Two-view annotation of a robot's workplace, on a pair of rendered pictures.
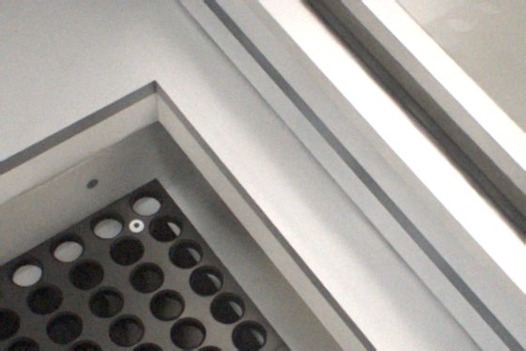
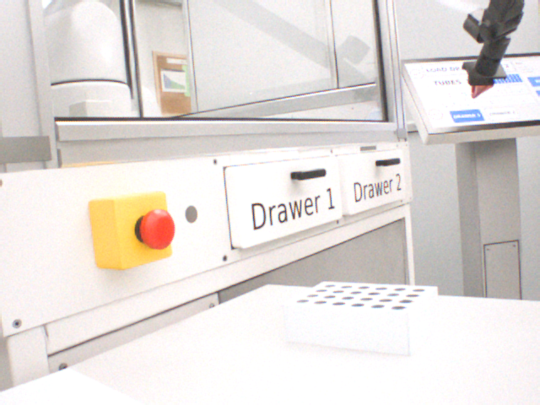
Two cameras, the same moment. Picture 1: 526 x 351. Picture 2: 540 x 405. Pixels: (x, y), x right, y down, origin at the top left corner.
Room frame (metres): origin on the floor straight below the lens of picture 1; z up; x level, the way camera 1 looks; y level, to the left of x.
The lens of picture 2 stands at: (-0.19, -1.09, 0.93)
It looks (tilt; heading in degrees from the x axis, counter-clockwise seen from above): 4 degrees down; 79
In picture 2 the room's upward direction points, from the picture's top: 5 degrees counter-clockwise
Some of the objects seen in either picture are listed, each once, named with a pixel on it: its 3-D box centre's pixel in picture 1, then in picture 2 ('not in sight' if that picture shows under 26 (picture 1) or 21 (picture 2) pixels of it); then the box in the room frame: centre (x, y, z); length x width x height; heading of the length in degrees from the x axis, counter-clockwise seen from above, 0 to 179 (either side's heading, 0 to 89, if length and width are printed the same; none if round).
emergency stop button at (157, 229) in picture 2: not in sight; (154, 229); (-0.22, -0.55, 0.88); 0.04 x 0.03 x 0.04; 44
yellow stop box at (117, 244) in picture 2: not in sight; (132, 229); (-0.24, -0.53, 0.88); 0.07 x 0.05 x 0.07; 44
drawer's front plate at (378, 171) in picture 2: not in sight; (375, 179); (0.21, -0.07, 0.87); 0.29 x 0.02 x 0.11; 44
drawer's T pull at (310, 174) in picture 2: not in sight; (305, 174); (0.00, -0.30, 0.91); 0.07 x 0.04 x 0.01; 44
